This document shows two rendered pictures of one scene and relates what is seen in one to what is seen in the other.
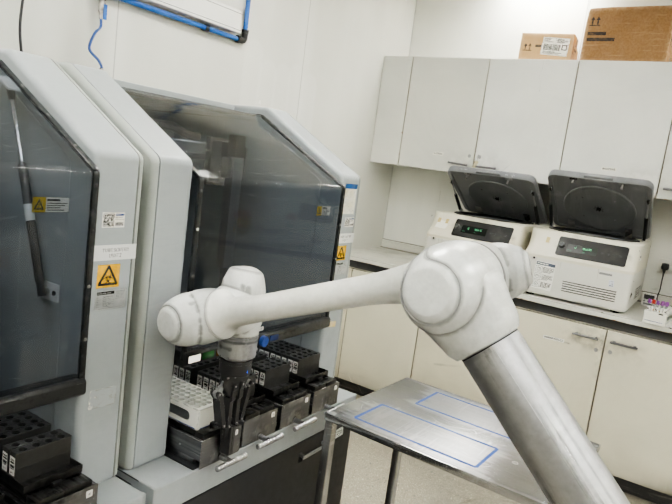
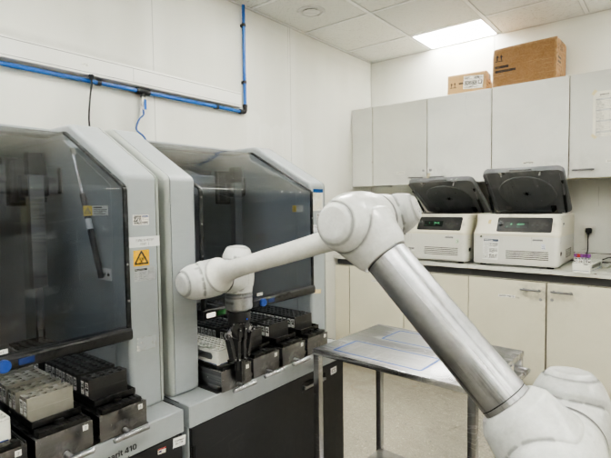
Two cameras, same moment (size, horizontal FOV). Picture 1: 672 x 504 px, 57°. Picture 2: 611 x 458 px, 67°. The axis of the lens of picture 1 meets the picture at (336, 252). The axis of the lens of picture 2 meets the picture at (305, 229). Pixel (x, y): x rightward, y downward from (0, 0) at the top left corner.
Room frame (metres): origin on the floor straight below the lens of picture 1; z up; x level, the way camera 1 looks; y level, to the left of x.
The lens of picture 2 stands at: (-0.11, -0.20, 1.34)
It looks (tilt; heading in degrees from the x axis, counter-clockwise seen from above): 3 degrees down; 6
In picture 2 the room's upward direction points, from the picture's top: 1 degrees counter-clockwise
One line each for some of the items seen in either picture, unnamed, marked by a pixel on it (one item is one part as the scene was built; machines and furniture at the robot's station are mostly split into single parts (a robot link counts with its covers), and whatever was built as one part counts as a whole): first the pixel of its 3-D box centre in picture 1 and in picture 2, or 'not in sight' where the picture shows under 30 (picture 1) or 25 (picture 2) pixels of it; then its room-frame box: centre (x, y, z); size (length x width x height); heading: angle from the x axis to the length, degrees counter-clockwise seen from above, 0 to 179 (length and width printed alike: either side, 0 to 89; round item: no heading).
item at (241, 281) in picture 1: (239, 300); (235, 269); (1.36, 0.20, 1.14); 0.13 x 0.11 x 0.16; 152
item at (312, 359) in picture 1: (306, 364); (301, 321); (1.82, 0.04, 0.85); 0.12 x 0.02 x 0.06; 147
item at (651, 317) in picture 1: (660, 314); (587, 265); (3.04, -1.66, 0.93); 0.30 x 0.10 x 0.06; 142
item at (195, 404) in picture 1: (170, 397); (201, 348); (1.48, 0.37, 0.83); 0.30 x 0.10 x 0.06; 58
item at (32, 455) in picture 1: (41, 457); (106, 383); (1.09, 0.50, 0.85); 0.12 x 0.02 x 0.06; 148
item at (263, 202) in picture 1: (211, 214); (220, 221); (1.75, 0.37, 1.28); 0.61 x 0.51 x 0.63; 148
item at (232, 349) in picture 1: (237, 345); (238, 301); (1.37, 0.20, 1.03); 0.09 x 0.09 x 0.06
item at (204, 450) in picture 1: (133, 401); (178, 355); (1.55, 0.48, 0.78); 0.73 x 0.14 x 0.09; 58
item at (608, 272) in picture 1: (591, 237); (525, 215); (3.44, -1.41, 1.24); 0.62 x 0.56 x 0.69; 148
